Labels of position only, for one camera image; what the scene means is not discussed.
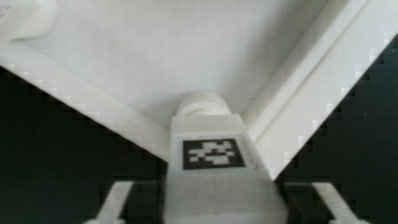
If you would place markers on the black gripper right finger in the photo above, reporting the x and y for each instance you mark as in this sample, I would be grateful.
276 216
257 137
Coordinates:
317 205

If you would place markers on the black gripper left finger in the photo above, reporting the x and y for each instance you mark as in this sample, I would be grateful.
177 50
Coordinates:
115 203

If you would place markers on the white table leg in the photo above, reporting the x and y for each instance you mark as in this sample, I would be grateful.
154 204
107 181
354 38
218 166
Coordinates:
219 188
28 19

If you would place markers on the white square tabletop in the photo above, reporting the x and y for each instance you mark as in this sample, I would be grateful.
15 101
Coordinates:
276 52

